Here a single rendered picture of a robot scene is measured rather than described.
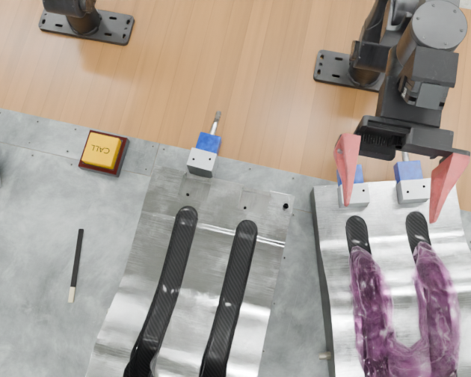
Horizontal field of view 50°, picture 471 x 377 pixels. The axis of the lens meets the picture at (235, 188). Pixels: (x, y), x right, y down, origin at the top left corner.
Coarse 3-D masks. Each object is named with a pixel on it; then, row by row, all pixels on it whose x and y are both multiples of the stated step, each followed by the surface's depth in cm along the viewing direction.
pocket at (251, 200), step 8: (248, 192) 93; (256, 192) 92; (264, 192) 92; (240, 200) 93; (248, 200) 93; (256, 200) 93; (264, 200) 93; (240, 208) 93; (248, 208) 93; (256, 208) 93; (264, 208) 93
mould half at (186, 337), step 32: (160, 192) 91; (224, 192) 91; (160, 224) 90; (224, 224) 89; (256, 224) 89; (288, 224) 89; (160, 256) 89; (192, 256) 89; (224, 256) 88; (256, 256) 88; (128, 288) 87; (192, 288) 87; (256, 288) 87; (128, 320) 83; (192, 320) 84; (256, 320) 85; (96, 352) 80; (128, 352) 80; (160, 352) 80; (192, 352) 81; (256, 352) 81
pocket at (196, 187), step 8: (184, 176) 93; (192, 176) 93; (184, 184) 94; (192, 184) 94; (200, 184) 94; (208, 184) 94; (184, 192) 94; (192, 192) 94; (200, 192) 94; (208, 192) 94
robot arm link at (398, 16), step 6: (396, 0) 61; (402, 0) 61; (408, 0) 61; (414, 0) 61; (396, 6) 61; (402, 6) 61; (408, 6) 61; (414, 6) 61; (396, 12) 61; (402, 12) 61; (396, 18) 62; (402, 18) 61; (396, 24) 62
